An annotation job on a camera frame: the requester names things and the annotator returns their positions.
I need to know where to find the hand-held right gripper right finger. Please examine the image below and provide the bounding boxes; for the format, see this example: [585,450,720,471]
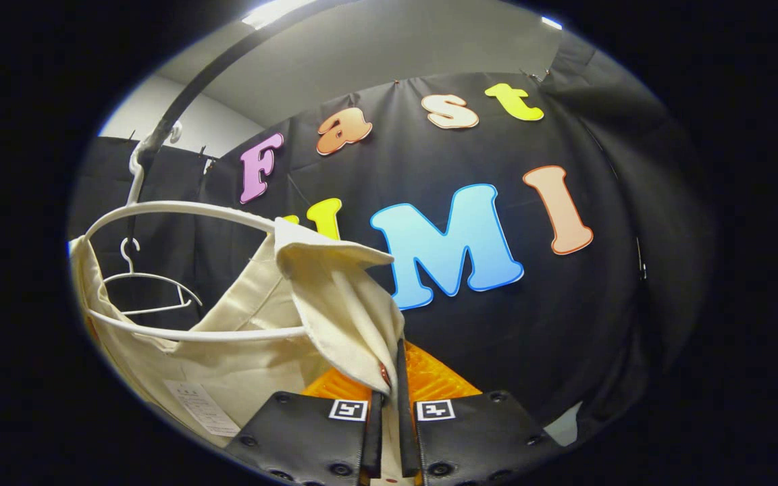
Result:
[396,339,559,486]

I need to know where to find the cream button shirt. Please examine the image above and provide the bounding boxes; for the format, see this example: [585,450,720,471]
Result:
[68,217,407,439]

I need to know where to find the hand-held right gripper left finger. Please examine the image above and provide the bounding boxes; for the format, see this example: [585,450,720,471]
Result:
[227,367,385,486]

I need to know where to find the large ceiling light panel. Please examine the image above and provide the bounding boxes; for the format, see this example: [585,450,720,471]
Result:
[240,0,317,29]

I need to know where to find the white hanger with thick arms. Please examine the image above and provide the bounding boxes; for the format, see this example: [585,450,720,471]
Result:
[82,121,310,343]

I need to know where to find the black metal clothes rack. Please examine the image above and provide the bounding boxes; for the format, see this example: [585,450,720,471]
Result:
[124,0,646,281]

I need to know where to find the thin white wire hanger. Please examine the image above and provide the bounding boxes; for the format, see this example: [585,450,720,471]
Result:
[102,238,204,317]

